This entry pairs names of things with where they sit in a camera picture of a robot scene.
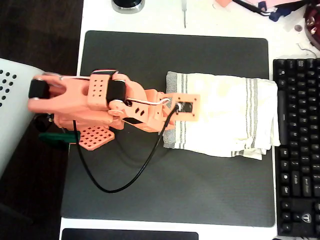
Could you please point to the green table clamp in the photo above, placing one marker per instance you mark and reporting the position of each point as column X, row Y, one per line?
column 55, row 137

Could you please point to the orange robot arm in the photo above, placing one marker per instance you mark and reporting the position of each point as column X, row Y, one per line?
column 75, row 97

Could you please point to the pink paper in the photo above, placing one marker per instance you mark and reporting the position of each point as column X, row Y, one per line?
column 282, row 2

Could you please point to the black keyboard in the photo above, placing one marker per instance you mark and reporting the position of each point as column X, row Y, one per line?
column 297, row 150

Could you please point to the thin metal screwdriver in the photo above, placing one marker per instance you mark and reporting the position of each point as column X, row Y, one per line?
column 184, row 12

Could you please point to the small coin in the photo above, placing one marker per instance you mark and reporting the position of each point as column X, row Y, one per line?
column 298, row 27

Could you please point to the blue plastic object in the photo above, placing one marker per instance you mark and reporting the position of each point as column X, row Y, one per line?
column 276, row 15

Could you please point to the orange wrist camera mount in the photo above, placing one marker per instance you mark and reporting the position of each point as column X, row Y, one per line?
column 196, row 110

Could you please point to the white striped kitchen towel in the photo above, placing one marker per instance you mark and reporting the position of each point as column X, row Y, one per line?
column 225, row 112

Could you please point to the dark red round container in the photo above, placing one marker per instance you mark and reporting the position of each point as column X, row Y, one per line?
column 313, row 27

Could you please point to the controller circuit board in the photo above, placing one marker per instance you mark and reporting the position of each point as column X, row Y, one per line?
column 50, row 118

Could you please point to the small orange printed block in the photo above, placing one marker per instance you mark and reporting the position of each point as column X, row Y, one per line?
column 223, row 3

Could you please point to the round silver black stand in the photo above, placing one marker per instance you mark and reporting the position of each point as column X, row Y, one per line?
column 127, row 6

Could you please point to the white perforated chair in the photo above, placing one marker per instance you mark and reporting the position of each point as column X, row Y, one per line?
column 15, row 125

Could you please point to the black flat tablet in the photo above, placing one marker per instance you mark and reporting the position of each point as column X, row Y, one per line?
column 125, row 235

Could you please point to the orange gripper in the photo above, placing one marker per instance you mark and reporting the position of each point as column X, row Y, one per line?
column 166, row 124

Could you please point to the black desk mat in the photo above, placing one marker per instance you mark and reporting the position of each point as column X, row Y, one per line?
column 175, row 187

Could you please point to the orange robot base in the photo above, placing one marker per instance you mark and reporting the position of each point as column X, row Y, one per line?
column 97, row 137

